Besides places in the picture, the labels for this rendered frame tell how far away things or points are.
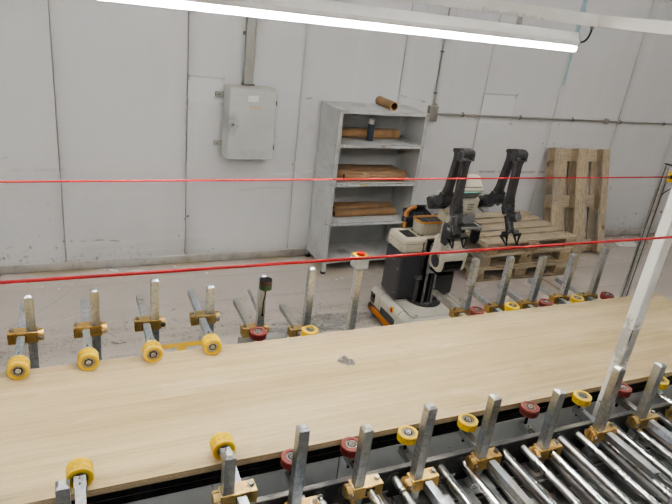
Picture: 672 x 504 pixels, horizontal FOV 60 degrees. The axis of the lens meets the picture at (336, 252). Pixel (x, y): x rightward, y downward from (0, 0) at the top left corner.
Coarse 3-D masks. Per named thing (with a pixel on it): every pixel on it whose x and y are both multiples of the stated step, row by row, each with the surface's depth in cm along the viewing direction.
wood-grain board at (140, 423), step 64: (448, 320) 312; (512, 320) 321; (576, 320) 330; (0, 384) 224; (64, 384) 228; (128, 384) 232; (192, 384) 237; (256, 384) 242; (320, 384) 247; (384, 384) 252; (448, 384) 258; (512, 384) 264; (576, 384) 270; (0, 448) 194; (64, 448) 197; (128, 448) 201; (192, 448) 204; (256, 448) 208; (320, 448) 215
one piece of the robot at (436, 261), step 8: (464, 200) 414; (472, 200) 417; (480, 200) 423; (448, 208) 413; (464, 208) 418; (472, 208) 421; (440, 216) 430; (448, 216) 420; (440, 232) 433; (456, 240) 429; (464, 240) 432; (432, 248) 436; (440, 248) 427; (448, 248) 428; (456, 248) 431; (464, 248) 435; (432, 256) 436; (440, 256) 427; (448, 256) 426; (456, 256) 429; (464, 256) 432; (432, 264) 437; (440, 264) 428; (464, 264) 437
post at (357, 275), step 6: (354, 270) 302; (360, 270) 301; (354, 276) 303; (360, 276) 302; (354, 282) 303; (360, 282) 304; (354, 288) 304; (354, 294) 305; (354, 300) 307; (354, 306) 308; (348, 312) 312; (354, 312) 310; (348, 318) 313; (354, 318) 312; (348, 324) 313; (354, 324) 313
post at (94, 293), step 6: (96, 288) 252; (90, 294) 249; (96, 294) 250; (90, 300) 250; (96, 300) 252; (90, 306) 252; (96, 306) 253; (96, 312) 254; (96, 318) 255; (96, 324) 256; (96, 336) 258; (96, 342) 259; (96, 348) 260
